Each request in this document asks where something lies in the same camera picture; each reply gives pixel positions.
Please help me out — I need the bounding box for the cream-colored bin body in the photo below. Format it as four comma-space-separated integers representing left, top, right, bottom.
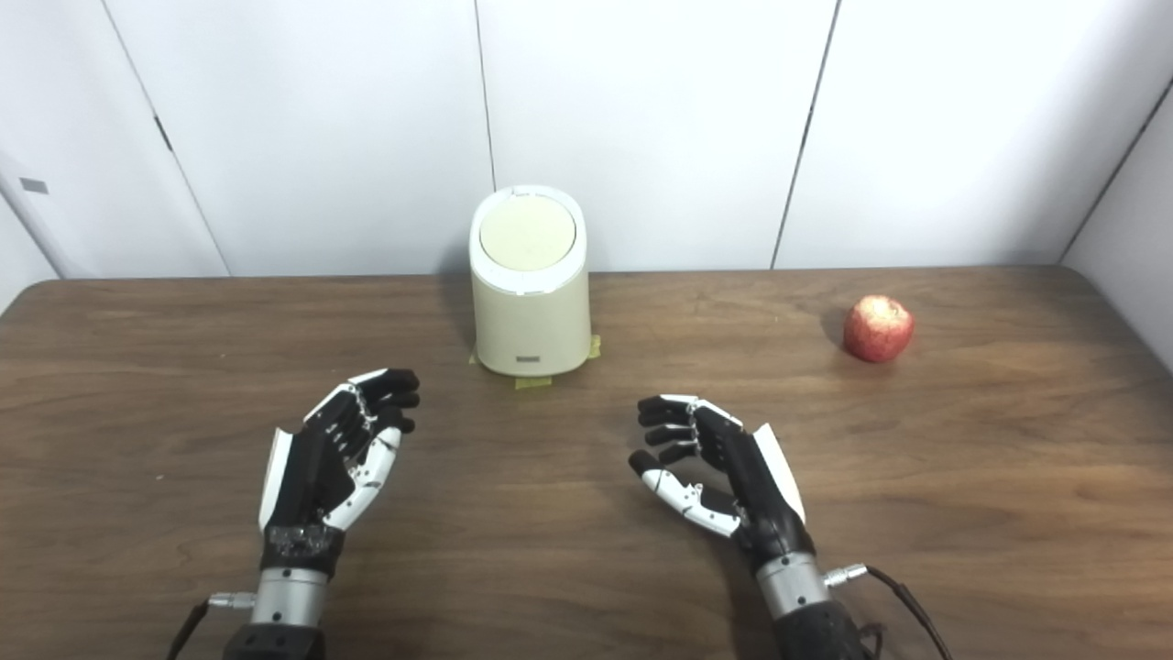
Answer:
469, 185, 592, 377

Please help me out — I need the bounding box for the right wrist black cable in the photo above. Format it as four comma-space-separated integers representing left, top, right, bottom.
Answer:
823, 563, 954, 660

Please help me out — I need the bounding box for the red apple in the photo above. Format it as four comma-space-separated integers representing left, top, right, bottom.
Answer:
843, 294, 915, 363

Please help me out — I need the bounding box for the cream round bin lid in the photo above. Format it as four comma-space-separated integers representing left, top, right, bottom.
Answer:
479, 194, 578, 271

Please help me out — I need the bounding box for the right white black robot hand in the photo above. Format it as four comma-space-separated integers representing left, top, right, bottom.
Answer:
629, 394, 817, 574

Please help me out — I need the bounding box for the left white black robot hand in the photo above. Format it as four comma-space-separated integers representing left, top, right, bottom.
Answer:
258, 368, 422, 580

